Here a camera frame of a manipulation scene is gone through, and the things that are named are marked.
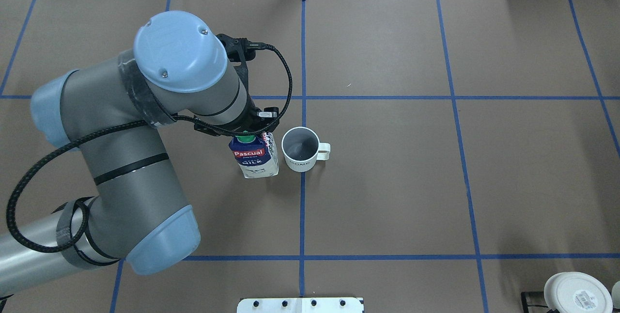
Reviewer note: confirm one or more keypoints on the white cup with handle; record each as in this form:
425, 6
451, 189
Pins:
302, 148

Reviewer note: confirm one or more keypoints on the white ribbed cup in rack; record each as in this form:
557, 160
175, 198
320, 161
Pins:
615, 294

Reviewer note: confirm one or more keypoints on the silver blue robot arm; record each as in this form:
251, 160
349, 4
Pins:
177, 70

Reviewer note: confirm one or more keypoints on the blue white milk carton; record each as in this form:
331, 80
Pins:
257, 156

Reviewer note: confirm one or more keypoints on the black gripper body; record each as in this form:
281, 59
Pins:
251, 119

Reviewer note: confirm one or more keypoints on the black wire cup rack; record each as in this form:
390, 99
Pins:
533, 302

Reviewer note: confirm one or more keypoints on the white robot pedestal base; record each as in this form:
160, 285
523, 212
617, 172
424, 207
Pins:
301, 305

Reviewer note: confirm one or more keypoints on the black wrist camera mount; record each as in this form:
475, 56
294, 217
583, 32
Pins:
238, 50

